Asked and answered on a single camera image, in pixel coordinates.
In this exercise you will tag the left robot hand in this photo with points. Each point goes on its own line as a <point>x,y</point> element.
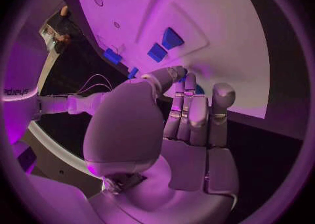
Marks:
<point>128,129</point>

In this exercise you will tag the small blue peg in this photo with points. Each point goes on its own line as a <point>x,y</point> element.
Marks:
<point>183,79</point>

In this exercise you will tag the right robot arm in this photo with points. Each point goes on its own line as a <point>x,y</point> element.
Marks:
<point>73,102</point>

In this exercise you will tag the white task board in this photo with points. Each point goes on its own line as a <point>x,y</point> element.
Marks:
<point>209,20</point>

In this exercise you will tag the short blue cylinder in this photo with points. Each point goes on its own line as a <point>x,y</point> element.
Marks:
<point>133,72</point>

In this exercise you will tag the large blue cylinder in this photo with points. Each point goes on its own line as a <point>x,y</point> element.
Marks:
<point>112,56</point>

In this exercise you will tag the blue block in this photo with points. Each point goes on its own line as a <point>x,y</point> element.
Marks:
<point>172,38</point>
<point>157,52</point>

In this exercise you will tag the person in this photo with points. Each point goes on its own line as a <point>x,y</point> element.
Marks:
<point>63,26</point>

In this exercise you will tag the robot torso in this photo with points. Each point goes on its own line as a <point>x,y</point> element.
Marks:
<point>19,70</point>

